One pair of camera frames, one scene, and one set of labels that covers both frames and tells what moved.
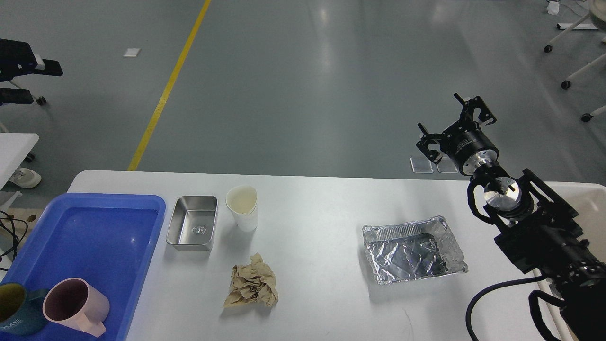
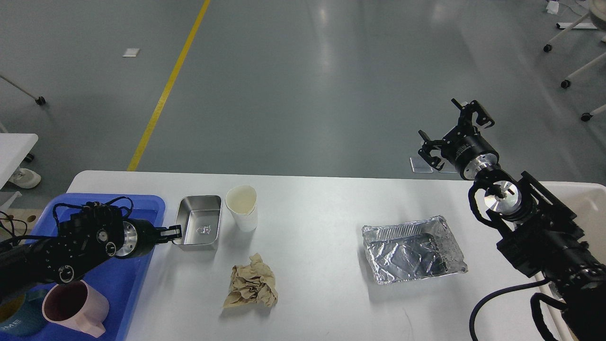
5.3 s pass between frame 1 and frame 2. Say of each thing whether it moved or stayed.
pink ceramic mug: stayed
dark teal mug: stayed
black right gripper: stayed
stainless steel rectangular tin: moved
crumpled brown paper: stayed
